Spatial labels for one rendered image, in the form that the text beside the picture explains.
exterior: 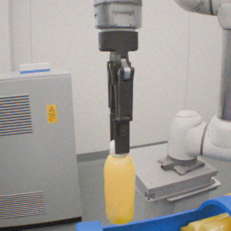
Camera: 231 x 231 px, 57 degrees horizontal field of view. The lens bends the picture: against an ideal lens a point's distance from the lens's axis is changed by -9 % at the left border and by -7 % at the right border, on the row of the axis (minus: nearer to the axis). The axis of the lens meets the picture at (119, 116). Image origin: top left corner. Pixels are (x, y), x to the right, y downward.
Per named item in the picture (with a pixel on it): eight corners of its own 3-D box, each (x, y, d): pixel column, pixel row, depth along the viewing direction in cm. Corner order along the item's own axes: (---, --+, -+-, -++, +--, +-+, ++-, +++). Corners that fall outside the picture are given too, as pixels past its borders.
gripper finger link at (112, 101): (107, 62, 43) (106, 60, 44) (107, 114, 48) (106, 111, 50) (127, 62, 44) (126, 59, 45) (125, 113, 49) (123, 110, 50)
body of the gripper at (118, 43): (95, 32, 44) (96, 77, 47) (101, 29, 37) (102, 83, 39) (131, 32, 46) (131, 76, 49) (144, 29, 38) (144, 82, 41)
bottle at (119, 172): (139, 220, 52) (142, 153, 47) (112, 228, 50) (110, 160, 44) (126, 204, 59) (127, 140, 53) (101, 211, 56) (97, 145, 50)
